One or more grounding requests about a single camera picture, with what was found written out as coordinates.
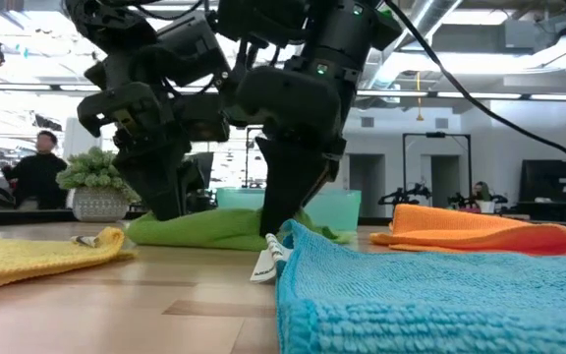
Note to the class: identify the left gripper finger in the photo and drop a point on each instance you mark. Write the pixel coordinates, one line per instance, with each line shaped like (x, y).
(193, 177)
(155, 177)

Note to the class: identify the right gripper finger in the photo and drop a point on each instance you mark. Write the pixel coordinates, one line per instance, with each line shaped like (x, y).
(288, 187)
(329, 177)

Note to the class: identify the green microfiber towel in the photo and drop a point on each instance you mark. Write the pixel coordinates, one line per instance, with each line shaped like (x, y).
(204, 228)

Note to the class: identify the yellow microfiber towel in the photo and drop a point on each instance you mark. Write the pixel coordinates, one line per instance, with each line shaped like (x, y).
(27, 260)

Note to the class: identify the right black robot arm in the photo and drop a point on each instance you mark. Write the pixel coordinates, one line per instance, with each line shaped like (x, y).
(352, 39)

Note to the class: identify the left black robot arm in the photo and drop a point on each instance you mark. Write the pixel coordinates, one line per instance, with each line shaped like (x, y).
(189, 49)

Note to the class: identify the teal translucent plastic basket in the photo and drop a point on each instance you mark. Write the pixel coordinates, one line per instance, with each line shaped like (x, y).
(344, 211)

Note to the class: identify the orange microfiber towel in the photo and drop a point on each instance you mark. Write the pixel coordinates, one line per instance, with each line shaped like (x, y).
(460, 228)

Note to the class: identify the blue microfiber towel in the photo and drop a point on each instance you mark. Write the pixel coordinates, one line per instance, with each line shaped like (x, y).
(435, 305)

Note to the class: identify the black office monitor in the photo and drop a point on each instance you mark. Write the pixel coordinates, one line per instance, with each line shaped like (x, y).
(208, 169)

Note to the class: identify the green plant in patterned pot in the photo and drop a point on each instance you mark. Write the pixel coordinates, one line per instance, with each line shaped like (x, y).
(97, 204)

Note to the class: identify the person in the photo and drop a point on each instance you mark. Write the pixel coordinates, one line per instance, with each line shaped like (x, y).
(37, 177)
(482, 192)

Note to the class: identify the small plant in white pot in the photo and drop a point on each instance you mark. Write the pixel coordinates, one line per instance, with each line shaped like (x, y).
(487, 206)

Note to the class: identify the large black display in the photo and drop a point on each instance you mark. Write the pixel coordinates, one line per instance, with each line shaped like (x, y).
(558, 179)

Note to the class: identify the dark office desk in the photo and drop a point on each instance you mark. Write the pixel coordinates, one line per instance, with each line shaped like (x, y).
(558, 211)

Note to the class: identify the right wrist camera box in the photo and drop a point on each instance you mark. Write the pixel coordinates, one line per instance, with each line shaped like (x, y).
(283, 98)

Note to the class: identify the silver ventilation duct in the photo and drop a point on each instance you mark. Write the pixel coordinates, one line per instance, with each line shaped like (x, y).
(430, 19)

